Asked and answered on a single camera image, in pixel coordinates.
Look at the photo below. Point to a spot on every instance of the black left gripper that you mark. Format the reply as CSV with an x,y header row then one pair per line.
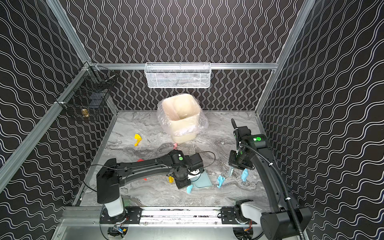
x,y
182,181

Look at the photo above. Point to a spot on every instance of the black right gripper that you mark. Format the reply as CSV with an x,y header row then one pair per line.
x,y
240,160

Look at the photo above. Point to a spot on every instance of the pale green hand brush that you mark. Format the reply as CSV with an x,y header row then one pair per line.
x,y
230,173

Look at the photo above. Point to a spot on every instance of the pale green dustpan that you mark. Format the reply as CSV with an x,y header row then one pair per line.
x,y
202,181

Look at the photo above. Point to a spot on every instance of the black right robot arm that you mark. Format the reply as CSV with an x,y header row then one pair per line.
x,y
286,217

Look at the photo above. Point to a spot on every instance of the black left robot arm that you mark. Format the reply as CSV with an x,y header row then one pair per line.
x,y
113,175

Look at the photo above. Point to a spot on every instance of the yellow paper scrap far left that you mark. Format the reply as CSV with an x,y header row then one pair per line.
x,y
138,139

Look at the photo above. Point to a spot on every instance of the cream plastic waste bin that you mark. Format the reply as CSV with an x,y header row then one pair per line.
x,y
183,118

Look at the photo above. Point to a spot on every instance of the brass object in basket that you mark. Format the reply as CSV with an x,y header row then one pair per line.
x,y
85,113

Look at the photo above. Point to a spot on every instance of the white wire wall basket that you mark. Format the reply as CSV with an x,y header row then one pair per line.
x,y
178,75

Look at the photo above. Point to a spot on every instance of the black wire side basket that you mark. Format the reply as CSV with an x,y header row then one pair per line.
x,y
90,93

